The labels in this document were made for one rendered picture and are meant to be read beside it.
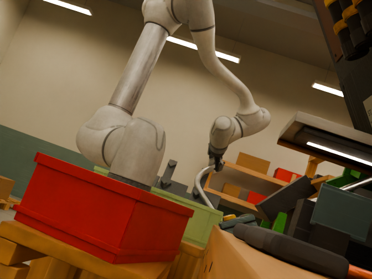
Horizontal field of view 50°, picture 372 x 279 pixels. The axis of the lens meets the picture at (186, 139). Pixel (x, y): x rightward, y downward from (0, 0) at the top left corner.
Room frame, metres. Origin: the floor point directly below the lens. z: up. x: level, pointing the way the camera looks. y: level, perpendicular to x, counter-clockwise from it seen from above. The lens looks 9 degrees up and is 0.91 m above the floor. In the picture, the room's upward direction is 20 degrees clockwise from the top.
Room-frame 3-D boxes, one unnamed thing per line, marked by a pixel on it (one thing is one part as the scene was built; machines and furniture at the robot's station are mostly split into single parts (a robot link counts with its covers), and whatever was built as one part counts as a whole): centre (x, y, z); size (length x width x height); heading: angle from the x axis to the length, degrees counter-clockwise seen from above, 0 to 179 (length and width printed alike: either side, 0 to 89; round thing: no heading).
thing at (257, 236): (0.47, -0.16, 0.91); 0.20 x 0.11 x 0.03; 0
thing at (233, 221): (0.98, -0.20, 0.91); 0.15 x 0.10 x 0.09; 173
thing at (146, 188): (1.35, 0.13, 0.91); 0.22 x 0.18 x 0.06; 177
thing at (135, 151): (1.37, 0.14, 1.05); 0.18 x 0.16 x 0.22; 49
